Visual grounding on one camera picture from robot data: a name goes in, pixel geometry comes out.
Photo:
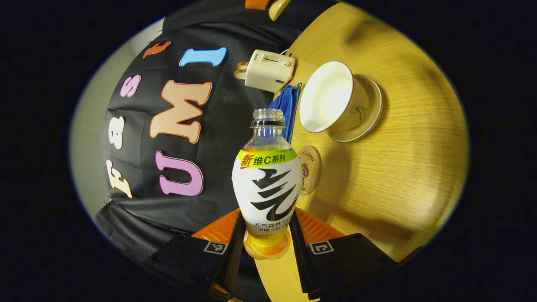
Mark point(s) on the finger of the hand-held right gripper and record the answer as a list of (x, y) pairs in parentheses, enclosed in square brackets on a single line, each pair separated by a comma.
[(258, 3)]

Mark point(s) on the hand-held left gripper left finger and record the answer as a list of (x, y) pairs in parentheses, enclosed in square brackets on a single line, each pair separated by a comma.
[(234, 264)]

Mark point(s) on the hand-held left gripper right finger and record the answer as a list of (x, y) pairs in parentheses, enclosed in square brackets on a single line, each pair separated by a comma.
[(300, 260)]

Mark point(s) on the clear water bottle white label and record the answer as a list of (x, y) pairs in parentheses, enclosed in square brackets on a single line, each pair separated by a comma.
[(266, 188)]

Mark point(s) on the round cork coaster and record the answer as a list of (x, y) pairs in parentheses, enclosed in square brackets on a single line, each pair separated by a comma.
[(311, 167)]

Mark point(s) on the white ceramic teacup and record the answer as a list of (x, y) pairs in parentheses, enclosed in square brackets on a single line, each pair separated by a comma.
[(327, 96)]

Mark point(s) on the toast slice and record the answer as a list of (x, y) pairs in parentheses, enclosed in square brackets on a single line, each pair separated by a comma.
[(241, 65), (240, 75)]

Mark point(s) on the white toaster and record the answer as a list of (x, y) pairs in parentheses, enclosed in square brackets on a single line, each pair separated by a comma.
[(268, 69)]

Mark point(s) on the blue folded towel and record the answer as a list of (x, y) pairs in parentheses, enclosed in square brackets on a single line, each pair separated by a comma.
[(287, 105)]

